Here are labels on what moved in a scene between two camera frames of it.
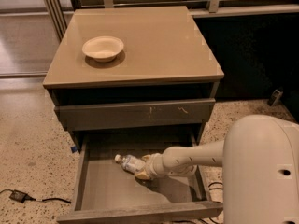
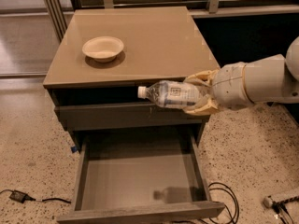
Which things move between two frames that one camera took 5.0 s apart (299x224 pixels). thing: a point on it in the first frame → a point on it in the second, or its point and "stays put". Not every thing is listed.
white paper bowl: x=103 y=49 stays put
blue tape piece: x=74 y=148 stays put
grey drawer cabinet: x=132 y=69 stays put
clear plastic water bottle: x=130 y=163 → x=173 y=94
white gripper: x=151 y=167 → x=230 y=85
